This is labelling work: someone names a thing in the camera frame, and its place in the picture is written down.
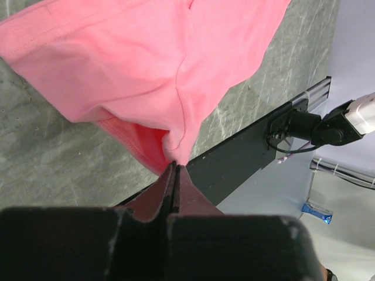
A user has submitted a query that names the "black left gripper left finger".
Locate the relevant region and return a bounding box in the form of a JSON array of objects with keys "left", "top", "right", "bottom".
[{"left": 112, "top": 162, "right": 176, "bottom": 222}]

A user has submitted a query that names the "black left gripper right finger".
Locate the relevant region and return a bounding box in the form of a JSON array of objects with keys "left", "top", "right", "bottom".
[{"left": 176, "top": 166, "right": 223, "bottom": 215}]

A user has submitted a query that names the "pink t shirt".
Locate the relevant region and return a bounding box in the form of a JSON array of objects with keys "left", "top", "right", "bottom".
[{"left": 1, "top": 1, "right": 289, "bottom": 174}]

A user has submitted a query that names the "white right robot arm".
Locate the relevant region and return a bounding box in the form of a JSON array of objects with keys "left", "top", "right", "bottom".
[{"left": 286, "top": 93, "right": 374, "bottom": 147}]

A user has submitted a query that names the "blue packet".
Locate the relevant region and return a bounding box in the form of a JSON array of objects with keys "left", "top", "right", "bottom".
[{"left": 301, "top": 201, "right": 333, "bottom": 225}]

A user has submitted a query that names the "aluminium frame rail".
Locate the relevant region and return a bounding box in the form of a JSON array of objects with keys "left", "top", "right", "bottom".
[{"left": 303, "top": 76, "right": 332, "bottom": 112}]

